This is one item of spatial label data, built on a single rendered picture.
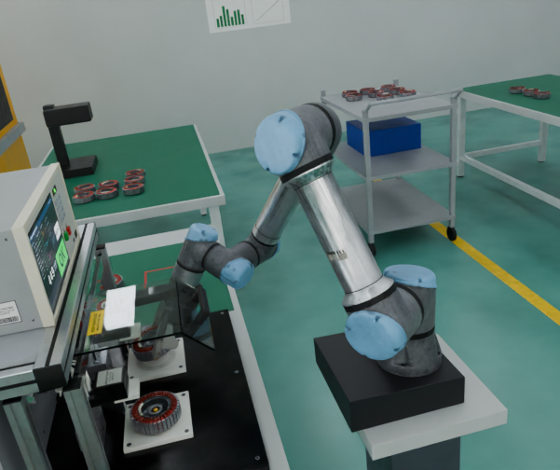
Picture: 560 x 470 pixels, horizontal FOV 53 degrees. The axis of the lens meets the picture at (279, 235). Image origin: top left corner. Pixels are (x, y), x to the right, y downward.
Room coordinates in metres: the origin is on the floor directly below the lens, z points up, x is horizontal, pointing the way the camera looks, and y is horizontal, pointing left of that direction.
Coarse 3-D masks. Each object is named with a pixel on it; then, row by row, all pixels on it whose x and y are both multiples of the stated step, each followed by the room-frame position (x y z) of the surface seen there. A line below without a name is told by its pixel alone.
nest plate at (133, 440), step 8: (184, 392) 1.10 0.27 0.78; (184, 400) 1.07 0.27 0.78; (128, 408) 1.06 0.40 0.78; (184, 408) 1.04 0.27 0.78; (128, 416) 1.04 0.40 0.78; (184, 416) 1.01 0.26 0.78; (128, 424) 1.01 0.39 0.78; (176, 424) 0.99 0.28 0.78; (184, 424) 0.99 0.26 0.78; (128, 432) 0.98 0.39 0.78; (136, 432) 0.98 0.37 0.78; (168, 432) 0.97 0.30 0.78; (176, 432) 0.96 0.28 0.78; (184, 432) 0.96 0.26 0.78; (192, 432) 0.96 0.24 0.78; (128, 440) 0.96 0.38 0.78; (136, 440) 0.95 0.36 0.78; (144, 440) 0.95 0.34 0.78; (152, 440) 0.95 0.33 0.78; (160, 440) 0.95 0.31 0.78; (168, 440) 0.95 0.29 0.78; (176, 440) 0.95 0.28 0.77; (128, 448) 0.93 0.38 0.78; (136, 448) 0.94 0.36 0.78; (144, 448) 0.94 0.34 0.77
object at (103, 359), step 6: (90, 354) 1.24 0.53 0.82; (102, 354) 1.24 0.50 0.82; (108, 354) 1.26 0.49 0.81; (90, 360) 1.22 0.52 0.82; (102, 360) 1.21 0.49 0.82; (108, 360) 1.24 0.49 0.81; (90, 366) 1.19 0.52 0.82; (96, 366) 1.19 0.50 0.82; (102, 366) 1.20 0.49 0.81; (108, 366) 1.22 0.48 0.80; (90, 372) 1.19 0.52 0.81; (90, 378) 1.19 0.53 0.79
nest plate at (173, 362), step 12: (180, 348) 1.29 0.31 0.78; (132, 360) 1.26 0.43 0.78; (156, 360) 1.25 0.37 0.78; (168, 360) 1.24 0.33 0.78; (180, 360) 1.23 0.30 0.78; (132, 372) 1.20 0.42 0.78; (144, 372) 1.20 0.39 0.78; (156, 372) 1.19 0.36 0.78; (168, 372) 1.19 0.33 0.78; (180, 372) 1.19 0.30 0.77
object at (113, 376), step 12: (96, 372) 1.03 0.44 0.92; (108, 372) 1.02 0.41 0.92; (120, 372) 1.01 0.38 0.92; (96, 384) 0.98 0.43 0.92; (108, 384) 0.98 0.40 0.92; (120, 384) 0.98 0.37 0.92; (132, 384) 1.02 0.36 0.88; (96, 396) 0.97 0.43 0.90; (108, 396) 0.97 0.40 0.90; (120, 396) 0.97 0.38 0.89; (132, 396) 0.98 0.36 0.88; (60, 408) 0.95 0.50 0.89
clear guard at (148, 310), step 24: (120, 288) 1.13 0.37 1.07; (144, 288) 1.12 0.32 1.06; (168, 288) 1.10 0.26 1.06; (192, 288) 1.15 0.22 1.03; (120, 312) 1.02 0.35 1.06; (144, 312) 1.01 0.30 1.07; (168, 312) 1.00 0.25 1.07; (192, 312) 1.03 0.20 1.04; (96, 336) 0.94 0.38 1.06; (120, 336) 0.93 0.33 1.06; (144, 336) 0.92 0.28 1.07; (168, 336) 0.92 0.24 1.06; (192, 336) 0.93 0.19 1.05
